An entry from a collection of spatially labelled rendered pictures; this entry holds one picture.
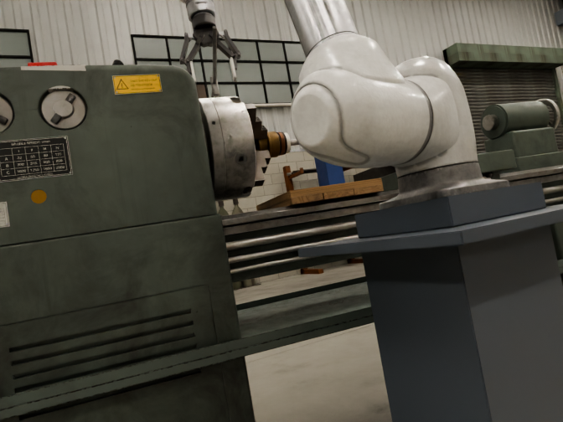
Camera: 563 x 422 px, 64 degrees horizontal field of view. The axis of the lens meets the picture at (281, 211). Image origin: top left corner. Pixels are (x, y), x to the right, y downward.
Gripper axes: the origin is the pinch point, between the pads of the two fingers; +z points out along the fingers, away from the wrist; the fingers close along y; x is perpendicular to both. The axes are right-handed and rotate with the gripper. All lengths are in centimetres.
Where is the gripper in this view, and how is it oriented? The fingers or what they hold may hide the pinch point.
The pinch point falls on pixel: (214, 77)
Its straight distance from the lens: 147.9
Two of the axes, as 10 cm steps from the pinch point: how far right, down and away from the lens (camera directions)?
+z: 2.1, 9.7, -1.5
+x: -1.8, 1.9, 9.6
